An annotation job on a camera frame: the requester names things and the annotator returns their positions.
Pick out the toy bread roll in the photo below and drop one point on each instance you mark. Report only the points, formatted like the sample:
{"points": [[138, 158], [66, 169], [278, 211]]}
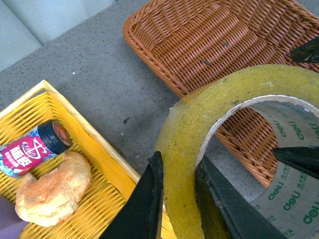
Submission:
{"points": [[55, 196]]}

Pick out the white curtain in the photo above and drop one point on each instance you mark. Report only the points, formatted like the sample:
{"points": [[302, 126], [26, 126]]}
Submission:
{"points": [[26, 25]]}

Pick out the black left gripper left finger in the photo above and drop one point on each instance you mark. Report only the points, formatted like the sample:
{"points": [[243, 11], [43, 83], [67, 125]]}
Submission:
{"points": [[141, 215]]}

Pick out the yellow woven basket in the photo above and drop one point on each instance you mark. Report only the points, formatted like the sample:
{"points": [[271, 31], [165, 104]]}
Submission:
{"points": [[90, 156]]}

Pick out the brown wicker basket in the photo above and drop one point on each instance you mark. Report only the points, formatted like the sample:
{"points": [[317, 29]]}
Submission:
{"points": [[191, 43]]}

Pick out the purple cube block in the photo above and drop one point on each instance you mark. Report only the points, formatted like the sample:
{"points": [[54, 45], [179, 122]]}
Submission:
{"points": [[11, 225]]}

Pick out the small red labelled can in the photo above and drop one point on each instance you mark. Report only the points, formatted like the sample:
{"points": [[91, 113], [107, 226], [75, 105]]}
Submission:
{"points": [[46, 141]]}

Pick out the clear packing tape roll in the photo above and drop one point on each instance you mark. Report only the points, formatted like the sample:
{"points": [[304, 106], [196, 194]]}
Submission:
{"points": [[182, 139]]}

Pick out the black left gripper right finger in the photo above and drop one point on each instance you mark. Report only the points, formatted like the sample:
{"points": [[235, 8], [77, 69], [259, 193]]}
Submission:
{"points": [[229, 204]]}

